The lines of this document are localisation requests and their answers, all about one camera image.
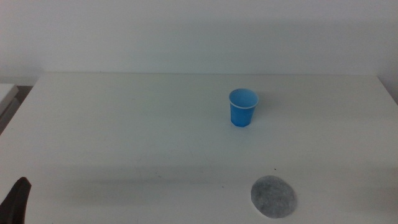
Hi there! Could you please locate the round grey felt cup mat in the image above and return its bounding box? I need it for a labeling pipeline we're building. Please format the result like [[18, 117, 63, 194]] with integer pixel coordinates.
[[250, 175, 298, 219]]

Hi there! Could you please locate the blue plastic cup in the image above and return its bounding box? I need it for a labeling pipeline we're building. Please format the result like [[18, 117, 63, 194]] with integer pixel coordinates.
[[228, 88, 260, 128]]

